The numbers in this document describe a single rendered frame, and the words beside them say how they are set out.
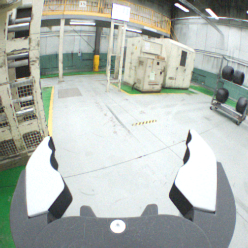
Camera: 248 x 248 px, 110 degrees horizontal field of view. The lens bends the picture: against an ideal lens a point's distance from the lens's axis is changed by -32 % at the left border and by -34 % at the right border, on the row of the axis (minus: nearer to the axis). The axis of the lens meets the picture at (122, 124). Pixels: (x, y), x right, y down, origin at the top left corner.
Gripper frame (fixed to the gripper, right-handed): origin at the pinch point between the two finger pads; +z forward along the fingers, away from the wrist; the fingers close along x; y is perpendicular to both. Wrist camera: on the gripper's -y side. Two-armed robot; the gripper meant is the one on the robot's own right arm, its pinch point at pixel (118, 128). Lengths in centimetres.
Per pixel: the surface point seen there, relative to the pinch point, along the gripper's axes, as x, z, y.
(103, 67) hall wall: -127, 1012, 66
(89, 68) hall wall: -228, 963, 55
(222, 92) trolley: 326, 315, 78
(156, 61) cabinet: 124, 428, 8
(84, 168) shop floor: -45, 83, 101
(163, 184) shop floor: 40, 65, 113
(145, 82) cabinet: 82, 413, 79
